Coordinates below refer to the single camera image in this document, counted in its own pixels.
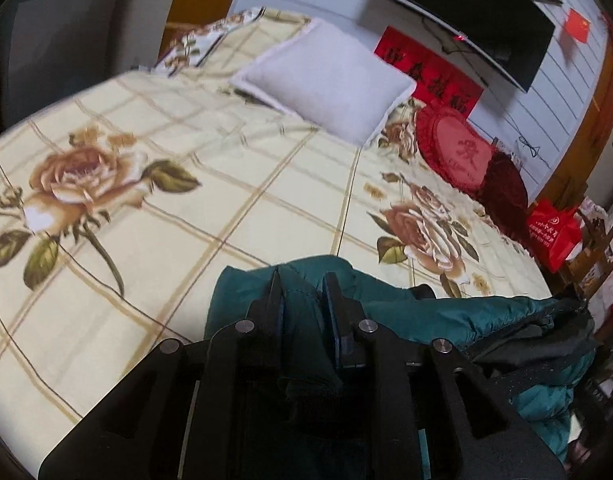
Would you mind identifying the floral patterned pillow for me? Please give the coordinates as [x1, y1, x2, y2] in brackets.
[154, 6, 314, 78]

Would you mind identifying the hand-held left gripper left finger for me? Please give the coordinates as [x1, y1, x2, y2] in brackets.
[38, 267, 287, 480]

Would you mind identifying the floral checked bed sheet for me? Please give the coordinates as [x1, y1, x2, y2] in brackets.
[0, 7, 554, 466]

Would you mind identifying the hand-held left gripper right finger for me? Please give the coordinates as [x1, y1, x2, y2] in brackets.
[322, 271, 567, 480]

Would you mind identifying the red heart-shaped cushion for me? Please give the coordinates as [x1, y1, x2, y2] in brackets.
[413, 102, 499, 196]

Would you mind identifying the wooden chair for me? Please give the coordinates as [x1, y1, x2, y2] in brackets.
[556, 205, 613, 311]

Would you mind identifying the red shopping bag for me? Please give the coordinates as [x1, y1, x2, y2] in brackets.
[526, 199, 584, 273]

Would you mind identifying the green puffer jacket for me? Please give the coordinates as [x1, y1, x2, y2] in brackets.
[204, 255, 594, 480]

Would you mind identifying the small red flag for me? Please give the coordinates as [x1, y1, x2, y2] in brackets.
[563, 8, 592, 43]

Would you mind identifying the white pillow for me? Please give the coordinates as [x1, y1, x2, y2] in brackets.
[229, 17, 417, 147]

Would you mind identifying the red wall banner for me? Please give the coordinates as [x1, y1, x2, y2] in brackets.
[373, 25, 484, 116]

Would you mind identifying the wire clothes hanger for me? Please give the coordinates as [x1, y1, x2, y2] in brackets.
[517, 135, 542, 159]

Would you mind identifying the dark red velvet cushion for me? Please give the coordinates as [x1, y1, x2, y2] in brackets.
[479, 150, 529, 248]

